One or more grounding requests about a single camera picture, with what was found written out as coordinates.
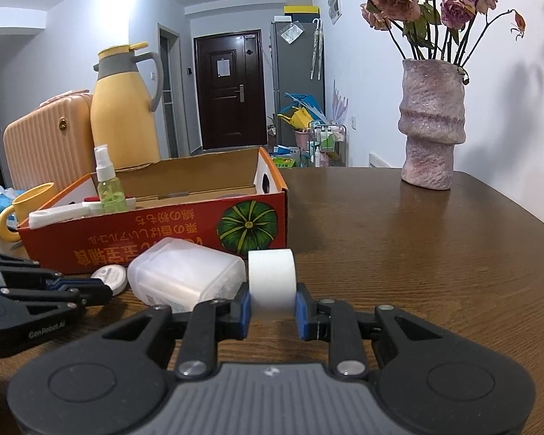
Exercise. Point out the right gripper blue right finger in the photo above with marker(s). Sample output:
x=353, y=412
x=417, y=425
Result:
x=305, y=314

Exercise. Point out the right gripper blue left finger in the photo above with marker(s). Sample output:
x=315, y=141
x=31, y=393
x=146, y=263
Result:
x=240, y=313

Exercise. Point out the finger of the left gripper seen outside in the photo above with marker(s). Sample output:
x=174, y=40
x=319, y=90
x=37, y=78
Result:
x=25, y=280

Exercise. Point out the white tape roll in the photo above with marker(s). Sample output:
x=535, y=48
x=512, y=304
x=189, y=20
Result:
x=272, y=280

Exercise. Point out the white red lint brush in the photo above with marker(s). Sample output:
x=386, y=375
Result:
x=57, y=214

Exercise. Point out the green spray bottle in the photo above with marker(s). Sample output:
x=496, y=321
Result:
x=110, y=191

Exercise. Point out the small white round jar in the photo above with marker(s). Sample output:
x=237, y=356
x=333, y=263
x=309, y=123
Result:
x=114, y=276

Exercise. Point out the translucent white plastic box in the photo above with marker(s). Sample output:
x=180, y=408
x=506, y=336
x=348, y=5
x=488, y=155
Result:
x=180, y=274

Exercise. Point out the yellow ceramic mug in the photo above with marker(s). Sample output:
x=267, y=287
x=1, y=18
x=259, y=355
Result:
x=22, y=206

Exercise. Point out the orange red cardboard box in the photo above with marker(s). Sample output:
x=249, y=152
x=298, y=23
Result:
x=234, y=201

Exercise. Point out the peach ribbed suitcase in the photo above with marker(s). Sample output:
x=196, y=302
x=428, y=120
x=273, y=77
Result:
x=53, y=143

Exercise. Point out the yellow thermos jug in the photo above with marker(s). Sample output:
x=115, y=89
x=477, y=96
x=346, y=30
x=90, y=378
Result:
x=123, y=110

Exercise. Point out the pink textured vase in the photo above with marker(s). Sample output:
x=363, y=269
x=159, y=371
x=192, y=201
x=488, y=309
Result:
x=432, y=117

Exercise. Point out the dark brown entrance door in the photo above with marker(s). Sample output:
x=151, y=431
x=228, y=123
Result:
x=230, y=90

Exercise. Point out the grey refrigerator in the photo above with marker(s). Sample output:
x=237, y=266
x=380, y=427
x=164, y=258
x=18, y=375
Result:
x=292, y=54

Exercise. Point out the yellow box on refrigerator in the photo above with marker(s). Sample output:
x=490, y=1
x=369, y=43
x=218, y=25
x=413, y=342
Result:
x=301, y=11

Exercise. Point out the dried pink rose bouquet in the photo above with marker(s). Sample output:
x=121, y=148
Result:
x=446, y=30

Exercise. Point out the wire storage rack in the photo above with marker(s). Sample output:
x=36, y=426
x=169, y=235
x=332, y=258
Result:
x=327, y=144

